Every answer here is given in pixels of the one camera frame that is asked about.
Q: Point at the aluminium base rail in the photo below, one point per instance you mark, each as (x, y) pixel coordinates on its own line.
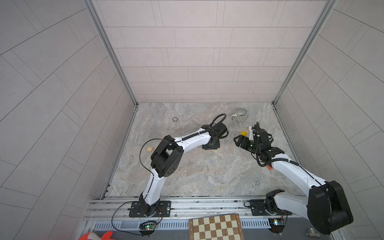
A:
(112, 214)

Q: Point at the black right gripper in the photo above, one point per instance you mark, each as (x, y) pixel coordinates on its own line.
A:
(243, 143)

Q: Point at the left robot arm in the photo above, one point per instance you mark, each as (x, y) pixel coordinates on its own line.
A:
(166, 159)

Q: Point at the red white object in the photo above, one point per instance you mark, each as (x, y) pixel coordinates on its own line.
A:
(94, 236)

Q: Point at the checkered chess board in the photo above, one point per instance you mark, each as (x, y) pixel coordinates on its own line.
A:
(223, 227)

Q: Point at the left circuit board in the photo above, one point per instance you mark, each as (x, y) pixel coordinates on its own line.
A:
(148, 226)

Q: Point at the aluminium corner post right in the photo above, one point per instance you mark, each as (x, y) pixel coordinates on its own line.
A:
(324, 14)

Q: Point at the aluminium corner post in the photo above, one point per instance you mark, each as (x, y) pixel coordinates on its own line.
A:
(90, 7)
(324, 14)

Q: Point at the aluminium corner post left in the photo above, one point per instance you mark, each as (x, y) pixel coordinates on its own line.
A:
(90, 7)

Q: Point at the metal clamp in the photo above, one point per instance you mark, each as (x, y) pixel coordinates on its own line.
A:
(312, 233)

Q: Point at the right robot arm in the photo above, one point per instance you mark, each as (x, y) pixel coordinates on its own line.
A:
(324, 203)

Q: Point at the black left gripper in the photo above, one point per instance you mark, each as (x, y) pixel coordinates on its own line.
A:
(217, 145)

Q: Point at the circuit board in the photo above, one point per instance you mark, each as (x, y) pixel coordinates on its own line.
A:
(148, 226)
(277, 226)

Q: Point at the striped ceramic mug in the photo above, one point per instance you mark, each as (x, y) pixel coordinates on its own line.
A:
(240, 115)

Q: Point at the right circuit board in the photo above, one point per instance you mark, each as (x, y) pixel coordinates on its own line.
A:
(277, 226)

